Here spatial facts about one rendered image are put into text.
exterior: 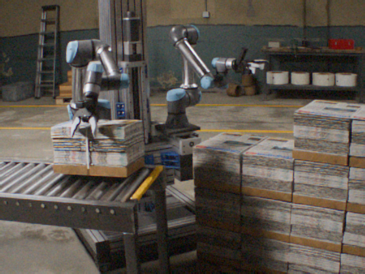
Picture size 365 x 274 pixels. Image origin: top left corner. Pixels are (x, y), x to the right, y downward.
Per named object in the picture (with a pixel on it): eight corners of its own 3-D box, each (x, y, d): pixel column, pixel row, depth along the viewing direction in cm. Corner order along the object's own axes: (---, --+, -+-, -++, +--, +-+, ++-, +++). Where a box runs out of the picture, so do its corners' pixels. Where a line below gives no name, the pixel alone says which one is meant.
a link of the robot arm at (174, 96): (163, 111, 313) (161, 90, 310) (176, 107, 324) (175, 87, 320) (178, 113, 306) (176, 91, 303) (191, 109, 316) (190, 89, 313)
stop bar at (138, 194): (163, 169, 238) (163, 166, 238) (138, 203, 197) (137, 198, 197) (157, 169, 239) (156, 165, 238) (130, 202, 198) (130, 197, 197)
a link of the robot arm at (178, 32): (168, 22, 296) (214, 82, 285) (179, 21, 304) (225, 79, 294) (158, 34, 303) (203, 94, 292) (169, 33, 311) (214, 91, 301)
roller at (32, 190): (69, 172, 253) (68, 163, 252) (27, 205, 208) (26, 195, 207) (60, 172, 254) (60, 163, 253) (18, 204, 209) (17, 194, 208)
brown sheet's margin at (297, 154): (314, 139, 265) (315, 132, 264) (363, 145, 250) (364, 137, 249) (291, 158, 235) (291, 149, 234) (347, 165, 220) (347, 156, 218)
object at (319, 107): (315, 101, 259) (315, 98, 259) (365, 106, 244) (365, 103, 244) (293, 113, 229) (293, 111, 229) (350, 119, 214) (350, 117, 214)
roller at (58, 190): (92, 168, 249) (85, 162, 249) (53, 201, 205) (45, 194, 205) (88, 175, 251) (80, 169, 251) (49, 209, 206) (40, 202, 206)
